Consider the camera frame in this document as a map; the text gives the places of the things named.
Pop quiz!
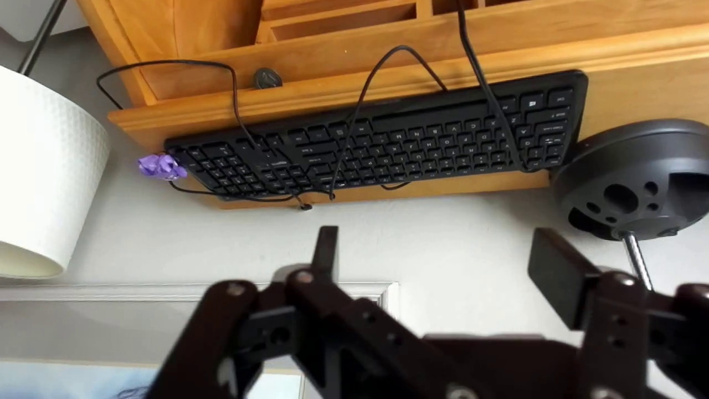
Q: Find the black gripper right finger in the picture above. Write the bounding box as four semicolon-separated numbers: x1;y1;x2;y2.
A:
526;225;709;399

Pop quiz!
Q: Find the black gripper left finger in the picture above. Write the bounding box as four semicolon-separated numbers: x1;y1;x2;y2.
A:
145;223;473;399

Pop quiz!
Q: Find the black computer keyboard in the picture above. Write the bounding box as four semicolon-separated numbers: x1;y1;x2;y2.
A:
161;68;592;204

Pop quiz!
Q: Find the thin metal rod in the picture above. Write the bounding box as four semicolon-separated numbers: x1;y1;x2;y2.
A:
623;231;656;294

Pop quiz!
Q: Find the black round lamp base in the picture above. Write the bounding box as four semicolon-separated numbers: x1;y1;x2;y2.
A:
550;117;709;241

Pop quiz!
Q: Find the dark round desk knob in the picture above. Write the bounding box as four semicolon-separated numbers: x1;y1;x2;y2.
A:
250;66;283;90

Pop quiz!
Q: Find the wooden roll-top desk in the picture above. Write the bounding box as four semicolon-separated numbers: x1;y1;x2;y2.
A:
75;0;709;210

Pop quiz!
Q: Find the white lampshade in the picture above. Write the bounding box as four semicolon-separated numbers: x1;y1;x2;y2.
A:
0;65;111;282

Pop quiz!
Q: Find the dark lamp pole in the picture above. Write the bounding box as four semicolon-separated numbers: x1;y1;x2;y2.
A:
16;0;68;75

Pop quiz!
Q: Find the purple cable tie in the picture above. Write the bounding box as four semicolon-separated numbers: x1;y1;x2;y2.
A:
135;152;190;184

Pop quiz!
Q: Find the black keyboard cable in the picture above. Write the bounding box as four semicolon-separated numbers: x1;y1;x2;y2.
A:
95;0;529;212

